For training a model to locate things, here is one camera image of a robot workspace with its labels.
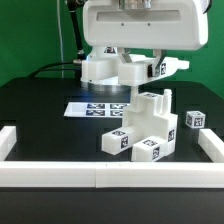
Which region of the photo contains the white chair back frame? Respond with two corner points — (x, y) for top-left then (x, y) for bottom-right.
(81, 54), (189, 86)

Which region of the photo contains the white marker sheet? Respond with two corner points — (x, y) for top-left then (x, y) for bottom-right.
(64, 102), (128, 118)

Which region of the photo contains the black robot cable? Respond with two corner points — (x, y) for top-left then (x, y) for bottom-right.
(27, 0), (88, 80)

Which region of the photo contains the white chair seat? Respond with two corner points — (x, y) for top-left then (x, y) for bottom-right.
(122, 87), (178, 157)

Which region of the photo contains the white tagged cube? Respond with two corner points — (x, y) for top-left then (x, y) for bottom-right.
(185, 111), (206, 129)

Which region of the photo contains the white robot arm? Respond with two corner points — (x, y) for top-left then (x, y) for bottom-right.
(66, 0), (212, 86)

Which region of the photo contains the white U-shaped barrier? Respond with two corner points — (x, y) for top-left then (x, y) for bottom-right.
(0, 126), (224, 188)

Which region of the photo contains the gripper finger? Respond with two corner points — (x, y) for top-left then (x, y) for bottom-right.
(118, 47), (132, 63)
(148, 49), (166, 78)

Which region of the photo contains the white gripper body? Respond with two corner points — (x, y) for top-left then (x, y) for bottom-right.
(83, 0), (209, 50)

